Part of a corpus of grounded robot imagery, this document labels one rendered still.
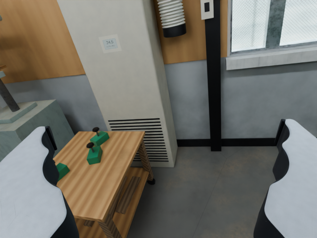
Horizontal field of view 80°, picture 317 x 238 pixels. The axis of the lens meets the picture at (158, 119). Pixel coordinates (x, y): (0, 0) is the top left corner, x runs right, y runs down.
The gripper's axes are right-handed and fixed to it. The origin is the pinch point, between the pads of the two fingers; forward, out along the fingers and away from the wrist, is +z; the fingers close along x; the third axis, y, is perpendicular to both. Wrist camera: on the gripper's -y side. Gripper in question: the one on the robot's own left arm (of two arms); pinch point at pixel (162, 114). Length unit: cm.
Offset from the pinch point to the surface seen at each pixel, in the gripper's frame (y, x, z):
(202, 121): 90, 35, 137
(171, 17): 3, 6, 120
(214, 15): 4, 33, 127
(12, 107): 63, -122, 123
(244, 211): 118, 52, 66
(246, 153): 115, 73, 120
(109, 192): 75, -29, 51
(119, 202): 109, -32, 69
